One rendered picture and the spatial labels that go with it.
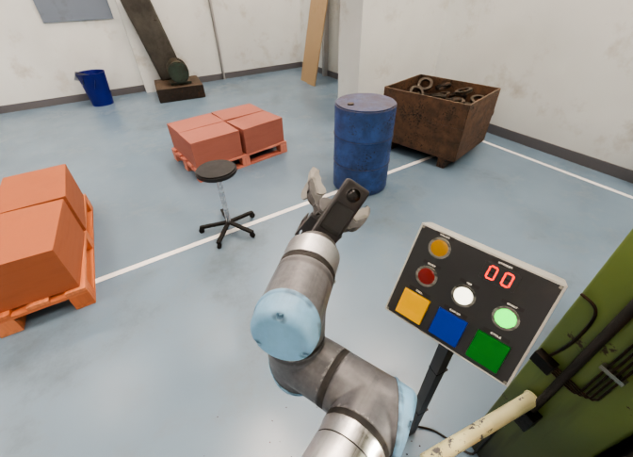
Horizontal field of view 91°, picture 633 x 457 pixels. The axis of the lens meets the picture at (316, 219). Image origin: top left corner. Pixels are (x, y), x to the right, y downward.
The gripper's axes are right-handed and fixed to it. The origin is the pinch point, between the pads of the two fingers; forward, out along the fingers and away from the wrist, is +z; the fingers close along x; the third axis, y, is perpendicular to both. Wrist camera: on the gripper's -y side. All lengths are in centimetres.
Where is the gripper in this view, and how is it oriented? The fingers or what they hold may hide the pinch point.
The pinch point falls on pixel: (344, 185)
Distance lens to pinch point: 66.8
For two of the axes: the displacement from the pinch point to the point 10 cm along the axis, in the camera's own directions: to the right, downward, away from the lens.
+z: 2.5, -5.7, 7.8
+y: -5.3, 5.9, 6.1
